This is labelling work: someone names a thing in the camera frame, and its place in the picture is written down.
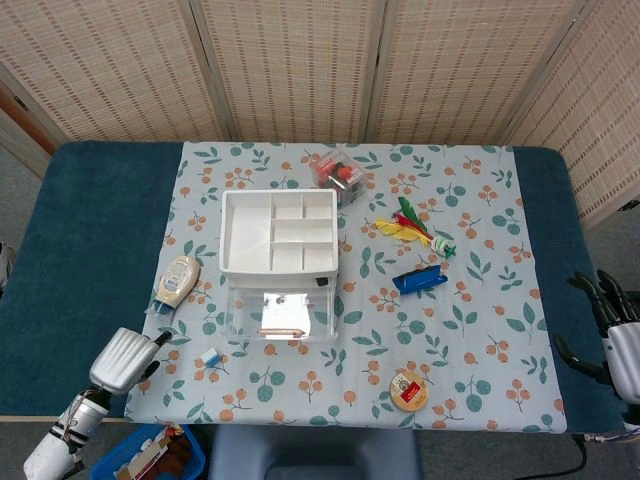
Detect blue chair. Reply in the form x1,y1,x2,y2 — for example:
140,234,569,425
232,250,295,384
207,424,422,480

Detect clear plastic drawer with pencil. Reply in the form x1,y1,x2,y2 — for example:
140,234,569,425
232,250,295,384
222,282,340,344

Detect brown cardboard pieces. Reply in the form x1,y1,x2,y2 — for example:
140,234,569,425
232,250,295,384
116,425,195,480

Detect cream squeeze sauce bottle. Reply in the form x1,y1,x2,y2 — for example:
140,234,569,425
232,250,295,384
148,254,202,316

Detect teal table cover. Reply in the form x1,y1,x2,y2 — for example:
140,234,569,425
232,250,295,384
0,141,626,435

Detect white sneaker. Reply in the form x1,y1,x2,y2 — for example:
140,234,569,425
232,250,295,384
0,242,16,296

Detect black cable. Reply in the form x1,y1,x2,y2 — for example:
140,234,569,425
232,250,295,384
547,432,589,480

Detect brown wooden door frame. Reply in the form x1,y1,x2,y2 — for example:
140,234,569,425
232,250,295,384
0,82,59,156

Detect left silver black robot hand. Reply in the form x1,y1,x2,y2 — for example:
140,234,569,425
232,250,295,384
89,327,174,396

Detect white plastic drawer organizer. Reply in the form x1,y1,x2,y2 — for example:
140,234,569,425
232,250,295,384
218,188,340,290

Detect clear box red black pieces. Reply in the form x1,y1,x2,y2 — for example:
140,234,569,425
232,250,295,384
312,148,366,209

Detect colourful feather shuttlecock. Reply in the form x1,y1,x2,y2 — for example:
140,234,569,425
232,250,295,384
374,196,459,260

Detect blue wrapped package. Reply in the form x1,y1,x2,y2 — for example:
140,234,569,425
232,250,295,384
392,264,448,294

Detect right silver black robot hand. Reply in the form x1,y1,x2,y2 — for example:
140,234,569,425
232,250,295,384
553,269,640,401

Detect floral leaf berry tablecloth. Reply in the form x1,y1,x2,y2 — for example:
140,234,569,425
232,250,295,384
123,141,569,434

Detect woven folding screen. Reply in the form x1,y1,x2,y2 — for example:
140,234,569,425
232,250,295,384
0,0,640,231

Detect blue plastic bin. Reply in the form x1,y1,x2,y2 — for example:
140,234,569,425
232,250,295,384
89,423,207,480

